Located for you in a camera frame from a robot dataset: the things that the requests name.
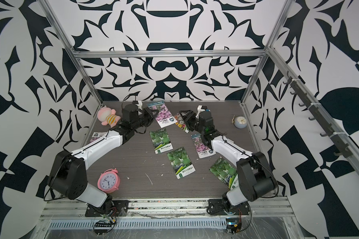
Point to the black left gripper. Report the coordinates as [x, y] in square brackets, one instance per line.
[147, 113]

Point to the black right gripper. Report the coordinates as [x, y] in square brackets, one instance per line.
[190, 119]

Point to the mixed colour flower seed packet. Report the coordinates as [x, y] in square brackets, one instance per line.
[180, 123]

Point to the pink flower seed packet teal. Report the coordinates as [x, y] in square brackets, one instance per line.
[164, 117]

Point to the green melon seed packet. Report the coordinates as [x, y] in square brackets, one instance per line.
[225, 172]
[181, 163]
[161, 141]

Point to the pink flower seed packet white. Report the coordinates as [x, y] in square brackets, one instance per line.
[202, 150]

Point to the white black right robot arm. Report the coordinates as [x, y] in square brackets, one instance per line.
[254, 175]

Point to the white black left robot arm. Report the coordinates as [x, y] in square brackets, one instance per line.
[68, 174]

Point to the orange flower seed packet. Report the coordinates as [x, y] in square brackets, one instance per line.
[97, 135]

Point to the pink striped plush toy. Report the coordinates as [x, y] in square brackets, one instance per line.
[107, 116]

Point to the small white round clock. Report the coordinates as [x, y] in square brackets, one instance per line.
[239, 122]

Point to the pink alarm clock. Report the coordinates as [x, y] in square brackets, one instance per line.
[109, 181]

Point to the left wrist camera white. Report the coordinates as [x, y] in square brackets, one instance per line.
[139, 104]

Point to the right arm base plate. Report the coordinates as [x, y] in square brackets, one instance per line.
[222, 207]

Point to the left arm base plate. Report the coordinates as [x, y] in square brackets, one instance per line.
[116, 208]

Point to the right circuit board with wires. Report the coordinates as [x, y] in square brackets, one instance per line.
[233, 225]

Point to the circuit board with wires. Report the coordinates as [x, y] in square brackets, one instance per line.
[105, 225]
[233, 225]

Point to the left circuit board with wires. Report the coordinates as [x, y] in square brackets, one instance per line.
[105, 225]

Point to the black wall hook rack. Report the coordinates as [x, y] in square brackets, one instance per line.
[321, 116]

